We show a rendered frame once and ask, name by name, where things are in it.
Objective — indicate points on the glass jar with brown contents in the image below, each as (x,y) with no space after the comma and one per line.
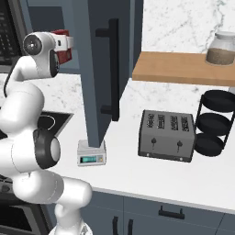
(221,50)

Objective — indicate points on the black hob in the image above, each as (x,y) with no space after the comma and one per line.
(58,120)

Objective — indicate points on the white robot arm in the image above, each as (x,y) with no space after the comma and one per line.
(27,116)

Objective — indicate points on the grey four-slot toaster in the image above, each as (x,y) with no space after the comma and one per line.
(166,137)

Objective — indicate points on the blue-grey cabinet door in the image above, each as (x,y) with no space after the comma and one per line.
(91,76)

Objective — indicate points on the blue-grey drawer front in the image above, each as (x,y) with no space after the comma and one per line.
(143,208)

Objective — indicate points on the blue-grey cupboard door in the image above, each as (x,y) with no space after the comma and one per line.
(159,228)
(101,211)

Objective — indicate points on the wooden shelf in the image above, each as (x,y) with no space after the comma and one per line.
(180,69)

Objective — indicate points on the red cereal box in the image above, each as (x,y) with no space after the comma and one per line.
(64,55)

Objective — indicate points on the blue-grey wall cabinet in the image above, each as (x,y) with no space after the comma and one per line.
(46,18)

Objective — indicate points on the white digital scale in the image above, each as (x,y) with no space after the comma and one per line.
(91,156)

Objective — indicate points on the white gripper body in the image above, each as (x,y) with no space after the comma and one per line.
(64,42)

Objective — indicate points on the black three-tier stand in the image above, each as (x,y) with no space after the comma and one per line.
(214,122)

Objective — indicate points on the black microwave oven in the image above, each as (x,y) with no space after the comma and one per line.
(9,33)

